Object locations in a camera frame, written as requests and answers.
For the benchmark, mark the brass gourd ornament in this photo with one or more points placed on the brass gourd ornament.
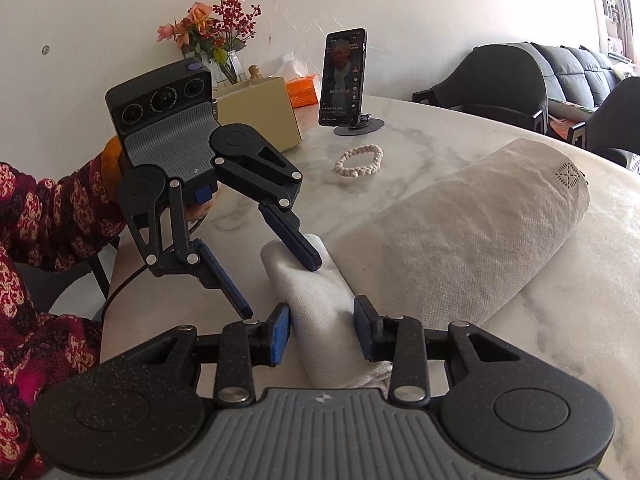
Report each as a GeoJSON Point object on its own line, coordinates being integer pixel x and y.
{"type": "Point", "coordinates": [255, 72]}

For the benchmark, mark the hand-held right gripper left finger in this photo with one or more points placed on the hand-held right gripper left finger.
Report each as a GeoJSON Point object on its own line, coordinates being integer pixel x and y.
{"type": "Point", "coordinates": [280, 335]}

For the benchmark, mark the white shopping bag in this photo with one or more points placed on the white shopping bag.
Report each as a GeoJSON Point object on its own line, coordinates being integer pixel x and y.
{"type": "Point", "coordinates": [450, 230]}

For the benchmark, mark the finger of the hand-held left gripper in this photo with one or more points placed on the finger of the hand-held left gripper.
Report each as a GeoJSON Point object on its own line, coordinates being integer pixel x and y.
{"type": "Point", "coordinates": [295, 237]}
{"type": "Point", "coordinates": [220, 280]}

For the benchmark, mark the black dining chair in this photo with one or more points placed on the black dining chair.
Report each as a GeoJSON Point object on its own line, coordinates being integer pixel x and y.
{"type": "Point", "coordinates": [500, 75]}
{"type": "Point", "coordinates": [65, 285]}
{"type": "Point", "coordinates": [620, 110]}

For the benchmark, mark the person's left hand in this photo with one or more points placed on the person's left hand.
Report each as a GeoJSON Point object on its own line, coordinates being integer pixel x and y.
{"type": "Point", "coordinates": [196, 214]}

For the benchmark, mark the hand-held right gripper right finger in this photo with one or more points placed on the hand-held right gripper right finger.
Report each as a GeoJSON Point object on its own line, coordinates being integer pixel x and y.
{"type": "Point", "coordinates": [365, 332]}

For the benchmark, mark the flower bouquet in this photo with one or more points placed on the flower bouquet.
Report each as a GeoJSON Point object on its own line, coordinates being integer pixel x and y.
{"type": "Point", "coordinates": [200, 12]}

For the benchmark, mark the dark grey sofa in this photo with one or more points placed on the dark grey sofa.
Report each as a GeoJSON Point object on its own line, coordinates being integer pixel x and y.
{"type": "Point", "coordinates": [575, 67]}

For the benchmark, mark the yellow cardboard box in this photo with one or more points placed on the yellow cardboard box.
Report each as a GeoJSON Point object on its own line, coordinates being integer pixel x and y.
{"type": "Point", "coordinates": [260, 115]}

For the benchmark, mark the white bookshelf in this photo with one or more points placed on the white bookshelf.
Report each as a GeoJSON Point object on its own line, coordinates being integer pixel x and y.
{"type": "Point", "coordinates": [612, 10]}

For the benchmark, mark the person's patterned jacket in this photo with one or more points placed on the person's patterned jacket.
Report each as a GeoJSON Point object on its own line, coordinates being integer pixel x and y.
{"type": "Point", "coordinates": [30, 350]}

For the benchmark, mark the glass vase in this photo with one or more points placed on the glass vase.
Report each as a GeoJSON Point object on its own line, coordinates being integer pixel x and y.
{"type": "Point", "coordinates": [230, 67]}

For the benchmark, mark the red patterned cushion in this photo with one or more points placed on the red patterned cushion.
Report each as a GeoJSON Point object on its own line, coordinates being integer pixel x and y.
{"type": "Point", "coordinates": [567, 130]}

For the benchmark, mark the orange tissue box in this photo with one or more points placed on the orange tissue box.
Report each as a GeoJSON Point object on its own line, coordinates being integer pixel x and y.
{"type": "Point", "coordinates": [302, 92]}

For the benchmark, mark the black smartphone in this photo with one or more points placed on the black smartphone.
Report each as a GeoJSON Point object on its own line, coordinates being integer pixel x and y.
{"type": "Point", "coordinates": [342, 80]}

